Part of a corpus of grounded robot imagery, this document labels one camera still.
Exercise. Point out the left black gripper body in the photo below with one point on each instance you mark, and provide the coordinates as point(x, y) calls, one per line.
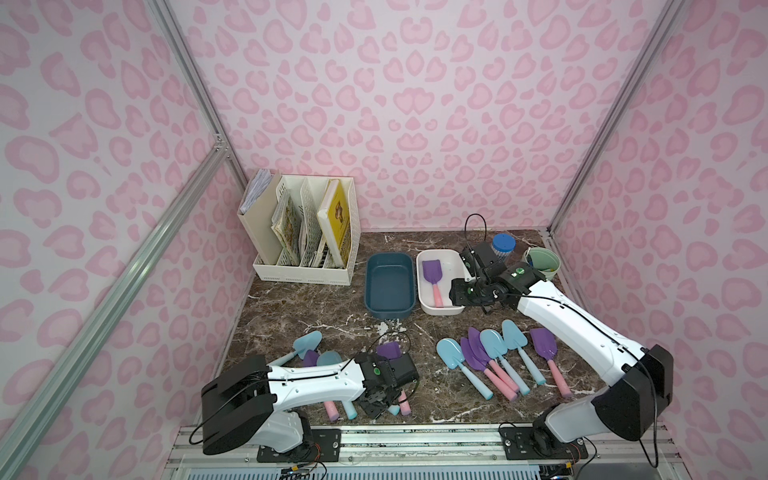
point(377, 402)

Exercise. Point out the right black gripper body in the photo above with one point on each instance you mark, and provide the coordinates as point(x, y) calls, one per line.
point(459, 291)

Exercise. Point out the teal round shovel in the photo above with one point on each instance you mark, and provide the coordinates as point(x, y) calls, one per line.
point(450, 352)
point(331, 358)

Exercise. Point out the white storage box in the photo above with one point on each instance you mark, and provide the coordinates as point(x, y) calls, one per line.
point(452, 268)

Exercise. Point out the purple square shovel pink handle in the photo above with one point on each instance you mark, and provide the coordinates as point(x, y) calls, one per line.
point(432, 272)

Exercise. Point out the dark teal storage box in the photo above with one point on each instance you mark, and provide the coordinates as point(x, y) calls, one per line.
point(390, 290)

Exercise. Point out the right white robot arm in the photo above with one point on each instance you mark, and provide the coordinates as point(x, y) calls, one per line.
point(638, 380)

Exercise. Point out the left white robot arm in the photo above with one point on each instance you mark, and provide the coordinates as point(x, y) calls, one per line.
point(255, 402)

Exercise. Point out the purple square shovel centre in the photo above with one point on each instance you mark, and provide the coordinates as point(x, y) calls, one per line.
point(392, 350)

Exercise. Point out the blue lid pen tube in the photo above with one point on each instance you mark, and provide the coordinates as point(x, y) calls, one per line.
point(503, 245)

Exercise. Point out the green cup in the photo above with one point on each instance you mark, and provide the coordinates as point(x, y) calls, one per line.
point(543, 260)

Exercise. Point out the teal pointed shovel far right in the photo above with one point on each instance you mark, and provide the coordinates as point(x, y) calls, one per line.
point(516, 340)

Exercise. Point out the purple pointed shovel upper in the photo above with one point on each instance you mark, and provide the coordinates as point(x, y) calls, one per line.
point(481, 355)

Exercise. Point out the purple shovel far right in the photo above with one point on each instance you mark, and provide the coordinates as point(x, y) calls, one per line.
point(545, 345)

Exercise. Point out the teal shovel far left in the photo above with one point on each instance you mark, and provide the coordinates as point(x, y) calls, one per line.
point(300, 347)

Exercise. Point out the white file organizer rack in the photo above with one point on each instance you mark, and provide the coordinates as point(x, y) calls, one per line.
point(316, 265)

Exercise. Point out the yellow book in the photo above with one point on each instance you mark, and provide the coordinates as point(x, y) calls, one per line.
point(333, 216)

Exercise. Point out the illustrated picture book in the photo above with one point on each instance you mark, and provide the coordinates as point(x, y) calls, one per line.
point(286, 225)

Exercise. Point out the beige folder with papers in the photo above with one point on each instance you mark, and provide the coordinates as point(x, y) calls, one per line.
point(255, 212)

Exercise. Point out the aluminium front rail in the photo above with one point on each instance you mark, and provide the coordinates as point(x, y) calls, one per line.
point(435, 451)

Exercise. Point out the purple shovel pink handle left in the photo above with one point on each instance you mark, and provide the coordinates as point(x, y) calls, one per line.
point(311, 360)

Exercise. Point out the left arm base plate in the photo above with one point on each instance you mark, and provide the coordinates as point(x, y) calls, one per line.
point(321, 445)

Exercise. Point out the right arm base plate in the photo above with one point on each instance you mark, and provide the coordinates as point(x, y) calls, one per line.
point(529, 443)

